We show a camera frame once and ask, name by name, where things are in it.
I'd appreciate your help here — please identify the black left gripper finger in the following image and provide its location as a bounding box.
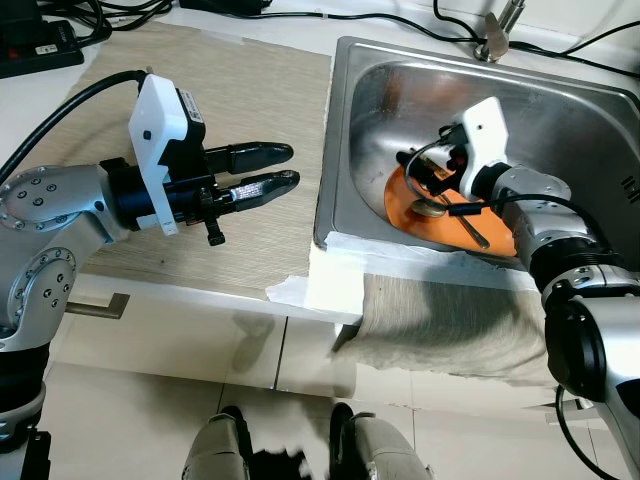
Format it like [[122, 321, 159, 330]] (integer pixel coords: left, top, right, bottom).
[[205, 141, 296, 177], [215, 170, 302, 214]]

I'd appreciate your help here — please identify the orange plate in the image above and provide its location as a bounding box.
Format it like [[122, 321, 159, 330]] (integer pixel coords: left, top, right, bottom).
[[384, 163, 521, 261]]

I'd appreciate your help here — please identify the metal fork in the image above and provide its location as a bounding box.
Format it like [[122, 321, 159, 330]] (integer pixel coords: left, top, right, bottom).
[[455, 208, 493, 251]]

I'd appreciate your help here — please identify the beige place mat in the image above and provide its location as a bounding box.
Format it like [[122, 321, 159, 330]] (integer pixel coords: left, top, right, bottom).
[[5, 22, 336, 301]]

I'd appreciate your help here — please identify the white paper sheet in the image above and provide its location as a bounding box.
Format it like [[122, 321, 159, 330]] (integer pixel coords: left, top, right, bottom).
[[265, 240, 551, 323]]

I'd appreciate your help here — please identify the stainless steel sink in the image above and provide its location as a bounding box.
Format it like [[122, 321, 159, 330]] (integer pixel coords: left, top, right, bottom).
[[313, 37, 640, 291]]

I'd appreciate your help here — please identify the beige hanging towel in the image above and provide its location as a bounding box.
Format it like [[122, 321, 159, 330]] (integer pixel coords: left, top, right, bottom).
[[335, 275, 561, 386]]

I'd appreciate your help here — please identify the metal faucet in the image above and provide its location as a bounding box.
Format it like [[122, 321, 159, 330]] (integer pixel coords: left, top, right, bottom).
[[475, 0, 528, 63]]

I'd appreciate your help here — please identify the cream drawer front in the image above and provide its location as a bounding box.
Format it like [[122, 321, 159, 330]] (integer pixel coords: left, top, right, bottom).
[[45, 290, 286, 391]]

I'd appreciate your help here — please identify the cream cabinet door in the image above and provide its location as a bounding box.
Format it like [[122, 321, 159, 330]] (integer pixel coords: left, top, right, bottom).
[[280, 320, 551, 401]]

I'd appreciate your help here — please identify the black power strip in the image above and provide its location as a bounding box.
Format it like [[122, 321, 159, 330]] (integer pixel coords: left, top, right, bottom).
[[0, 5, 86, 79]]

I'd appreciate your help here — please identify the grey robot left leg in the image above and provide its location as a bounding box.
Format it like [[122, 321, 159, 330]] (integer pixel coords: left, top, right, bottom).
[[183, 405, 251, 480]]

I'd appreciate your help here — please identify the grey robot leg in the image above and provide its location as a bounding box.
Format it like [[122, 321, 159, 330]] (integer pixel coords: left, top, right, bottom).
[[330, 403, 431, 480], [183, 405, 251, 480]]

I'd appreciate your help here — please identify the grey robot right leg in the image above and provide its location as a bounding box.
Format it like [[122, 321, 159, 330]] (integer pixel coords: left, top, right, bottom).
[[330, 403, 431, 480]]

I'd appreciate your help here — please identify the black robot pelvis part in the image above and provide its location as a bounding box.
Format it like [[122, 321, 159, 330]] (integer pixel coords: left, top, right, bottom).
[[245, 448, 309, 480]]

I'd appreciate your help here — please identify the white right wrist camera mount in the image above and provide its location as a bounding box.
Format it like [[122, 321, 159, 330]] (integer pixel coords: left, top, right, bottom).
[[448, 97, 514, 201]]

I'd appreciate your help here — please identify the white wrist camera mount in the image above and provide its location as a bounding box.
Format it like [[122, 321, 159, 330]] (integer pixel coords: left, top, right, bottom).
[[130, 72, 209, 239], [448, 97, 514, 201]]

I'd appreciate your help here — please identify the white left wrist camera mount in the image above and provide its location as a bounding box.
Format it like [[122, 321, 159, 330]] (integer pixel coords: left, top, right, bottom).
[[130, 72, 209, 239]]

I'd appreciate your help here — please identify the metal drawer handle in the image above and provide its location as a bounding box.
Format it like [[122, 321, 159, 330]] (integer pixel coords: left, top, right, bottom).
[[65, 293, 131, 319]]

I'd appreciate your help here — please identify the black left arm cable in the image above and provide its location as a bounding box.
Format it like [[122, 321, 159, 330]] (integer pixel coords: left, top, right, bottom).
[[0, 68, 151, 186]]

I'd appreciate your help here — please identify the black power cable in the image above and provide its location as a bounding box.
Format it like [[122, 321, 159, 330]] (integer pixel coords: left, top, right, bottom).
[[505, 18, 640, 53], [262, 6, 640, 78]]

